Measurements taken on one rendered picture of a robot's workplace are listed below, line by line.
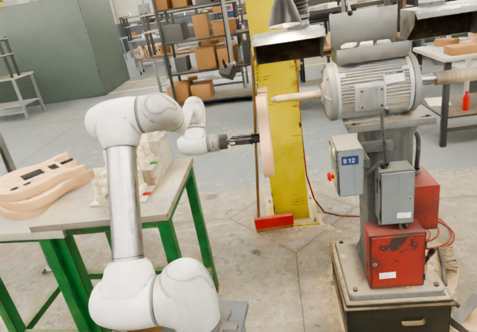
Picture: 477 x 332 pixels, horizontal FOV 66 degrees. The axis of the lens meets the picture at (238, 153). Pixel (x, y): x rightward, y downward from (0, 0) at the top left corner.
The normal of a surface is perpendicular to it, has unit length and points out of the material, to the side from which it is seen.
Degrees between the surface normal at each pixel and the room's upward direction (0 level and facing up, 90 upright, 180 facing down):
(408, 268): 90
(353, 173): 90
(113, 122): 63
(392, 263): 90
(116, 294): 53
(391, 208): 90
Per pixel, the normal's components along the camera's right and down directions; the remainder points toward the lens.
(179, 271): -0.04, -0.92
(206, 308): 0.63, 0.18
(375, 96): -0.07, 0.40
